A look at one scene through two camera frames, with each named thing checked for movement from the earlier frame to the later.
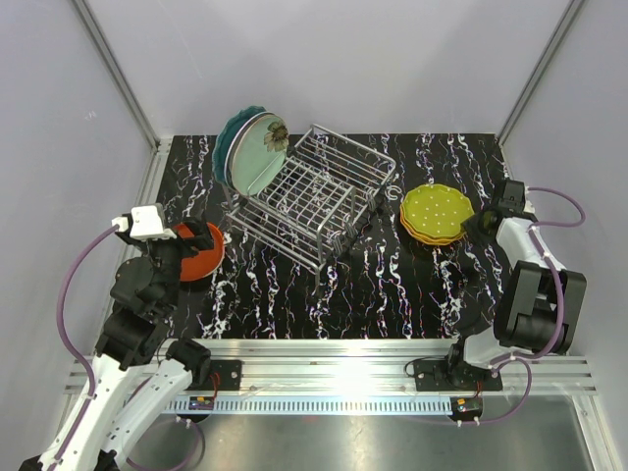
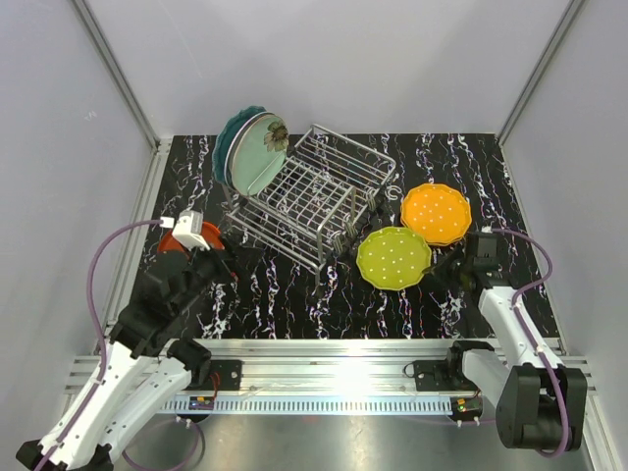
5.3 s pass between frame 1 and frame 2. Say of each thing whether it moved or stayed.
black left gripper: moved
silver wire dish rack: stayed
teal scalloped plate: stayed
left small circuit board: stayed
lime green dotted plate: moved
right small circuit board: stayed
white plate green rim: stayed
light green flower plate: stayed
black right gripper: moved
